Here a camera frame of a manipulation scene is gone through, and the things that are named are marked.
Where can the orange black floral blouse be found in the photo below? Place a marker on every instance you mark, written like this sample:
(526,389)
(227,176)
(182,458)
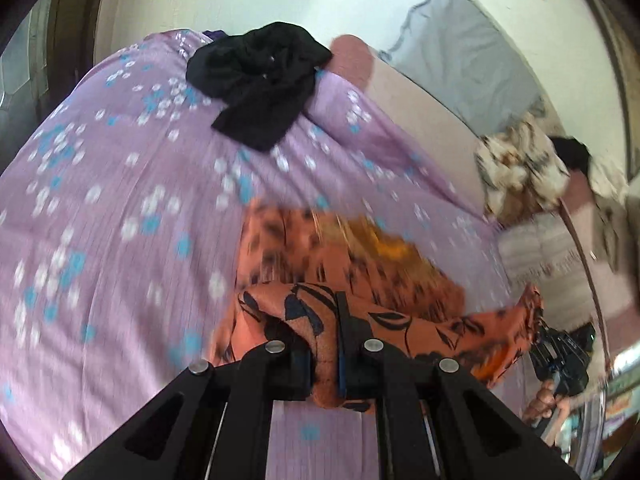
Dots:
(360,270)

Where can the pink beige mattress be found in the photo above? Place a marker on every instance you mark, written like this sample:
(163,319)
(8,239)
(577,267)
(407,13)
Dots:
(425,125)

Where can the grey pillow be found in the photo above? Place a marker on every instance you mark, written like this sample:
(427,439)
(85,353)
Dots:
(465,50)

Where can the purple floral bed sheet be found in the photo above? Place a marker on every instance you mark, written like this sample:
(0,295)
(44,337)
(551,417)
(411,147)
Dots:
(130,220)

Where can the striped floral cushion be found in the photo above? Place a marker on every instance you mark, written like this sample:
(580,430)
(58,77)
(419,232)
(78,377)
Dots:
(540,265)

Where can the small black cloth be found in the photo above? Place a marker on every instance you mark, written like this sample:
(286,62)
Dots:
(572,155)

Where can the person's right hand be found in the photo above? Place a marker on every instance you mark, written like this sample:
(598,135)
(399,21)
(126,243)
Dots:
(540,402)

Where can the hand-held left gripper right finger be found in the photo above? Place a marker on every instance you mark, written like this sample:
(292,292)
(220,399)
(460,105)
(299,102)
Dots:
(350,375)

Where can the brown white floral cloth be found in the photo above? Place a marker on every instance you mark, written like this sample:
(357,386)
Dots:
(520,170)

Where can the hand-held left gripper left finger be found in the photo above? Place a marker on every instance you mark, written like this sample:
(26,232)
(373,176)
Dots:
(295,375)

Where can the wooden door with glass pane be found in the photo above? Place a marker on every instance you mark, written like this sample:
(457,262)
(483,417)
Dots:
(35,60)

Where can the black crumpled garment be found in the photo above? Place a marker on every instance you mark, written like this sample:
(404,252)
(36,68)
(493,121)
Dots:
(260,80)

